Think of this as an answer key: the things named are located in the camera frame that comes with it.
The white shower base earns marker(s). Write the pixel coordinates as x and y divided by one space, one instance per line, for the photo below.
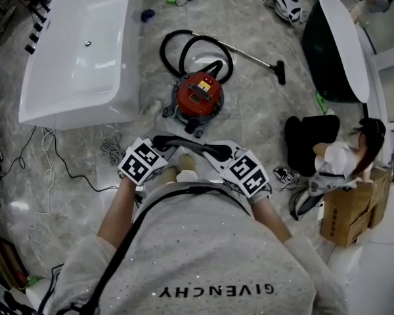
374 281

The green plastic item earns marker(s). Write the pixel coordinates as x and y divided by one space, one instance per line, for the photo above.
325 102

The brown wooden frame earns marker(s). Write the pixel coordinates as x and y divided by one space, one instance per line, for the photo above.
6 264

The white and black backpack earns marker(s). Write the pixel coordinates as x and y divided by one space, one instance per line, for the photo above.
289 7

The person's right shoe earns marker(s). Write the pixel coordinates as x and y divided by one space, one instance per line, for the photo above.
186 162

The brown cardboard box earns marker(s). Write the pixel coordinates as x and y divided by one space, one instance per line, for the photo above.
348 215

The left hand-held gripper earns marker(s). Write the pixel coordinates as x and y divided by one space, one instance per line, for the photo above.
141 162

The small green box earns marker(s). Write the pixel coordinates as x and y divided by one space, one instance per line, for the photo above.
33 280

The person's white shirt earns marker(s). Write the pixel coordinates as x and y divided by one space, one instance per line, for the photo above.
200 241

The blue cloth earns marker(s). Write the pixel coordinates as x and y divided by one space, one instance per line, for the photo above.
148 15

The person's left forearm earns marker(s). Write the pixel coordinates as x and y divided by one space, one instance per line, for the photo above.
121 215

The white rectangular bathtub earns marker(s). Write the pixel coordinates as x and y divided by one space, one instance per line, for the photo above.
75 61

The green oval bathtub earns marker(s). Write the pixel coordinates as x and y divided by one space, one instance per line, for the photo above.
321 54

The person's white trousers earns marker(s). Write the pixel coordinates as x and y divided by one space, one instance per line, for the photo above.
187 176

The person's right forearm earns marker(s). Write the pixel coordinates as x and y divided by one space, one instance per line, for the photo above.
271 222

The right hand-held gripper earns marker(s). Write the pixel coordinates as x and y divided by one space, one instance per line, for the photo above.
248 174

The metal vacuum wand with nozzle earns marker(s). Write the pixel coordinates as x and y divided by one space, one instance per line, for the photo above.
279 71

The black bathtub spout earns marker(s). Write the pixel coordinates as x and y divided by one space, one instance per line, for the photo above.
39 2

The red vacuum cleaner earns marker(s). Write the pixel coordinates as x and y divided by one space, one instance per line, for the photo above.
197 97

